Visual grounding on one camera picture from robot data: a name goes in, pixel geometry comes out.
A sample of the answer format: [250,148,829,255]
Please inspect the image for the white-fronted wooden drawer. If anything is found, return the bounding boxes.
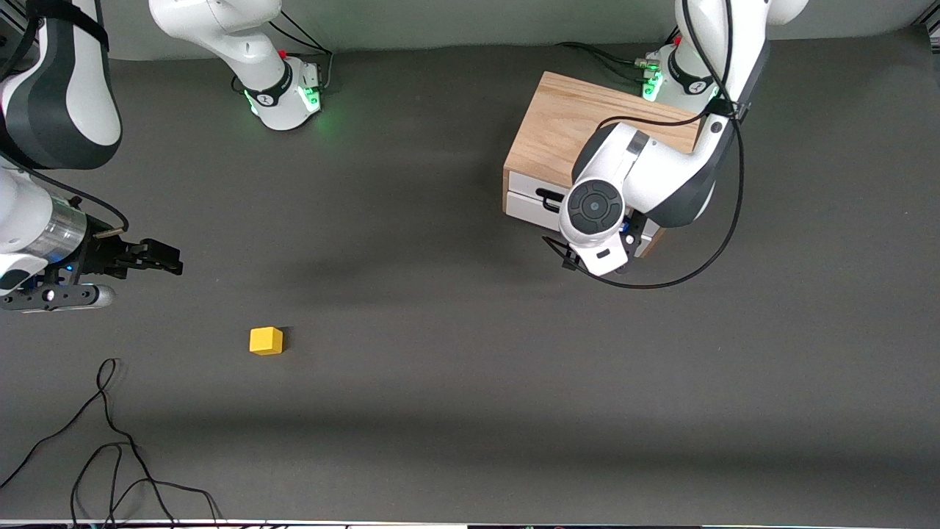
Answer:
[505,170,659,258]

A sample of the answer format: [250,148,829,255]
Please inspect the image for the yellow block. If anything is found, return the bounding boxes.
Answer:
[250,326,284,356]

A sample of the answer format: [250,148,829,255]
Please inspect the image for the wooden drawer cabinet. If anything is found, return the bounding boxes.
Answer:
[502,71,702,259]

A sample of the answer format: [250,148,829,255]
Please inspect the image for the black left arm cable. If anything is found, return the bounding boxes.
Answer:
[542,0,745,289]

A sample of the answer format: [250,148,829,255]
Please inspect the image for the thin black loose cable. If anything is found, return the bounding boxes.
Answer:
[70,442,225,529]
[0,358,177,529]

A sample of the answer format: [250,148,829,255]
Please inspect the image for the black left base cables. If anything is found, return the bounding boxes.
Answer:
[555,41,662,83]

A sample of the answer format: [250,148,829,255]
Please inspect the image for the black base cables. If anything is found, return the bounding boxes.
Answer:
[231,11,336,95]
[555,41,662,83]

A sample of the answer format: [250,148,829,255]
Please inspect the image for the black right base cables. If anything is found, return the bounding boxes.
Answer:
[231,11,336,95]

